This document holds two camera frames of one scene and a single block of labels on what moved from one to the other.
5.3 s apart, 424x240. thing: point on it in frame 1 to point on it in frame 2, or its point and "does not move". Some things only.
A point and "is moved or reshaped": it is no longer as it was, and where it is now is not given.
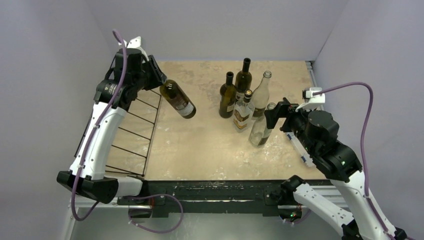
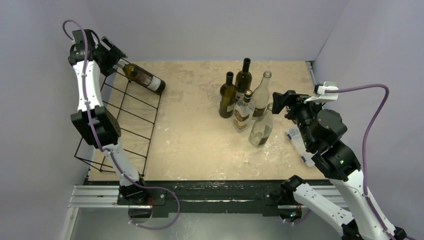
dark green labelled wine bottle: [171, 92] is moved or reshaped
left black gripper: [158, 77] to [114, 54]
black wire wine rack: [131, 143] does not move
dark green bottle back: [243, 80] does not move
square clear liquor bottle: [244, 112] does not move
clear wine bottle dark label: [259, 134] does not move
